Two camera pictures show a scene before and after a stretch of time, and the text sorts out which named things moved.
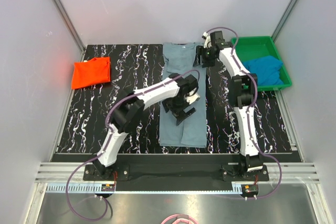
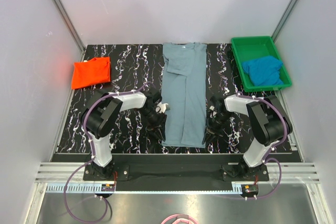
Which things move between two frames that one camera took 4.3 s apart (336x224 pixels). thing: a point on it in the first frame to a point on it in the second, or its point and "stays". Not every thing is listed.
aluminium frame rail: (279, 172) stays
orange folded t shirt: (95, 71) stays
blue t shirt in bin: (267, 68) stays
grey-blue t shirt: (178, 59) stays
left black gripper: (167, 105) to (157, 129)
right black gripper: (200, 50) to (211, 133)
